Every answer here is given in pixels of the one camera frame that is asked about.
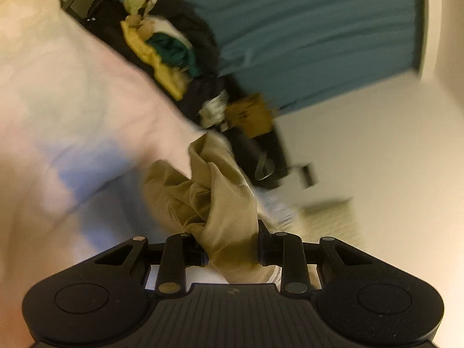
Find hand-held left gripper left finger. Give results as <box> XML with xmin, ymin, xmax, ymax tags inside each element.
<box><xmin>93</xmin><ymin>234</ymin><xmax>208</xmax><ymax>295</ymax></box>

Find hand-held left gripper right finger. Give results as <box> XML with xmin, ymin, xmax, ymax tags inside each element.
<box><xmin>257</xmin><ymin>220</ymin><xmax>367</xmax><ymax>295</ymax></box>

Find beige pants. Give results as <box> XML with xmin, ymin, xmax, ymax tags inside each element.
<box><xmin>143</xmin><ymin>132</ymin><xmax>282</xmax><ymax>285</ymax></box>

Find brown cardboard box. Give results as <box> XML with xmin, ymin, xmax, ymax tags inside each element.
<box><xmin>225</xmin><ymin>93</ymin><xmax>277</xmax><ymax>139</ymax></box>

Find white bed sheet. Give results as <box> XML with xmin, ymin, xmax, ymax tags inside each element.
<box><xmin>0</xmin><ymin>0</ymin><xmax>303</xmax><ymax>348</ymax></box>

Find blue curtain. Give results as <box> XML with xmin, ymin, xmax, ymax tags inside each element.
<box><xmin>96</xmin><ymin>0</ymin><xmax>425</xmax><ymax>117</ymax></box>

